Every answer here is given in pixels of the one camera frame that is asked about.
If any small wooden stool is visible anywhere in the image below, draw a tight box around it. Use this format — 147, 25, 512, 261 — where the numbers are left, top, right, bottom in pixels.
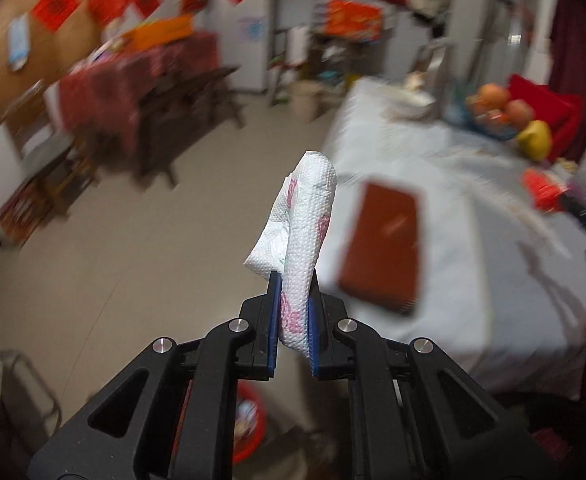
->
23, 130, 98, 221

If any red cushion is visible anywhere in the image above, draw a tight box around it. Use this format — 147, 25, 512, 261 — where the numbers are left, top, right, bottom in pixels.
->
506, 74, 585, 161

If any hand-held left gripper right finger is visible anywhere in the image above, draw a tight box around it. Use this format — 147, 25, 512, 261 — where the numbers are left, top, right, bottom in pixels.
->
307, 270, 559, 480

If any white ceramic bowl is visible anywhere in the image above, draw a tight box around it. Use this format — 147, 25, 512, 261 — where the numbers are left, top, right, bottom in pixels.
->
393, 87, 436, 118

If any blue glass fruit bowl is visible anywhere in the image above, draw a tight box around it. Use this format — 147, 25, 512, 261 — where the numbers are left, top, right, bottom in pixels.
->
466, 95, 521, 141

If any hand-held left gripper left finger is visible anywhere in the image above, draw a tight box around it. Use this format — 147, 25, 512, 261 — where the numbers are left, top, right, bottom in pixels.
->
28, 270, 280, 480

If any white feather print tablecloth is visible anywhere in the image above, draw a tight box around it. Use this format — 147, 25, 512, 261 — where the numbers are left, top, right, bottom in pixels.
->
318, 77, 586, 401

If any person's dark red clothing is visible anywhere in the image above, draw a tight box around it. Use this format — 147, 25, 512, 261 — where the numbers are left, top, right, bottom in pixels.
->
528, 355, 586, 476

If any beige waste bin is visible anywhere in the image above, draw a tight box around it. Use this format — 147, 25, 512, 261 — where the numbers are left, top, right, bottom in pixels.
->
288, 80, 329, 121

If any white floral paper towel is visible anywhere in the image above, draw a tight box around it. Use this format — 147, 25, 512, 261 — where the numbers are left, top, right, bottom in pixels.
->
244, 150, 338, 358

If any orange cloth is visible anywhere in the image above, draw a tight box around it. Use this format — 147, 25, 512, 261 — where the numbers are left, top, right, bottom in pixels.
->
123, 15, 194, 51

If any light blue hanging paper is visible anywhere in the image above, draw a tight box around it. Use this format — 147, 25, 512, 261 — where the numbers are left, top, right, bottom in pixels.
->
7, 14, 31, 71

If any orange snack box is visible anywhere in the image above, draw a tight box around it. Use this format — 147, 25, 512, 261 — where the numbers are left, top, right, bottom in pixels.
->
325, 0, 381, 41

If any blue paper sticker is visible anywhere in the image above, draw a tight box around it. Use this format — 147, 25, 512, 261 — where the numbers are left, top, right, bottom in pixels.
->
238, 17, 269, 41

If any orange round fruit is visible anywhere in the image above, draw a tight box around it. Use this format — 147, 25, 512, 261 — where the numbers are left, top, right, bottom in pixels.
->
476, 84, 511, 111
504, 100, 534, 128

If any yellow pear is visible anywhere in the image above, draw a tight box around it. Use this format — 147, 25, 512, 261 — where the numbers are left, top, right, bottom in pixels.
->
517, 120, 553, 161

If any dark wooden bench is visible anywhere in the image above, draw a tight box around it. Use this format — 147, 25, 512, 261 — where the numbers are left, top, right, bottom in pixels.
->
133, 65, 246, 188

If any stainless steel bottle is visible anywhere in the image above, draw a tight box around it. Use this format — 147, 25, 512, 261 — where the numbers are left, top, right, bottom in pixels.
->
425, 37, 454, 106

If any red plastic basin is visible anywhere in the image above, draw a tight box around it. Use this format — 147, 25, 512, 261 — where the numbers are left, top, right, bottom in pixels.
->
173, 382, 269, 466

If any table with red cloth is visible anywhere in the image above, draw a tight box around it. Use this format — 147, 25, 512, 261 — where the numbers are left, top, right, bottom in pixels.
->
58, 30, 221, 156

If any white hanging towel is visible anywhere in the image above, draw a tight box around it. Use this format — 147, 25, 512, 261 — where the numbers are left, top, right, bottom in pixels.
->
288, 27, 309, 63

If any red snack bag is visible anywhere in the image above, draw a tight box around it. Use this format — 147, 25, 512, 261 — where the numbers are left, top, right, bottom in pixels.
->
522, 169, 571, 213

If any metal frame stool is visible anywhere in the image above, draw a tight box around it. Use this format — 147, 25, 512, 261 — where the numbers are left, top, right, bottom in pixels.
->
0, 310, 64, 441

